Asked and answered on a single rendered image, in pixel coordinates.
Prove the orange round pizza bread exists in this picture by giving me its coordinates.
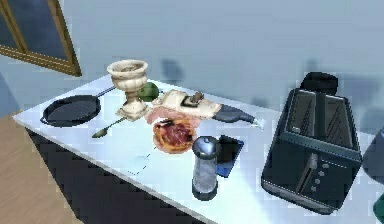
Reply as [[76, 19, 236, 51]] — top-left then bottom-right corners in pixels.
[[152, 117, 198, 155]]

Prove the pink round plate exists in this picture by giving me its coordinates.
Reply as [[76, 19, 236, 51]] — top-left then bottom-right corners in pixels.
[[145, 105, 202, 129]]

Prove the grey spray bottle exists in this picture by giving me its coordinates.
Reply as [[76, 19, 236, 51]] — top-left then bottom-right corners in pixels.
[[213, 103, 264, 130]]

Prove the green apple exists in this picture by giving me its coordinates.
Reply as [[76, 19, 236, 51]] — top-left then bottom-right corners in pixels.
[[137, 81, 160, 103]]

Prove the black blue phone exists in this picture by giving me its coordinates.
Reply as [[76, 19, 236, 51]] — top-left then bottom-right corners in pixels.
[[215, 134, 245, 179]]

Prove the grey pepper mill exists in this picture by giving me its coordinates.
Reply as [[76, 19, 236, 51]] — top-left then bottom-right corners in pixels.
[[191, 135, 222, 202]]

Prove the cream stone goblet vase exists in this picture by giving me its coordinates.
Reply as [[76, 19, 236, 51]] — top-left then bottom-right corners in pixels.
[[106, 59, 152, 122]]

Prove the white counter with dark base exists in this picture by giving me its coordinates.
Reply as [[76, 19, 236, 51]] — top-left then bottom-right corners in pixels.
[[12, 74, 384, 224]]

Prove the clear thin spatula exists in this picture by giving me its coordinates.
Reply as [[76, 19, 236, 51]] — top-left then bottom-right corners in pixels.
[[127, 145, 160, 176]]

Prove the green metal spoon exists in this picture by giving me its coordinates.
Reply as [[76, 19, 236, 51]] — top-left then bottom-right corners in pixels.
[[91, 116, 128, 139]]

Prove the black frying pan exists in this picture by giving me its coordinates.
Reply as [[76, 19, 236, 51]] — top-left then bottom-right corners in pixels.
[[40, 85, 116, 128]]

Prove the black toaster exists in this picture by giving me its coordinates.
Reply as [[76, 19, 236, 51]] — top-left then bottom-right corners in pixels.
[[260, 71, 364, 216]]

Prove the wooden framed window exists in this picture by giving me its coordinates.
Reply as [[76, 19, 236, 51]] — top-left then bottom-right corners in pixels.
[[0, 0, 83, 78]]

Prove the dark grey rounded object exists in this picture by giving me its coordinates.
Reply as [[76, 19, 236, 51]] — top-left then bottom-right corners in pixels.
[[361, 127, 384, 186]]

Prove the teal green object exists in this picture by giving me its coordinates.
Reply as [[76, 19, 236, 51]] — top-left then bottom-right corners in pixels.
[[372, 192, 384, 224]]

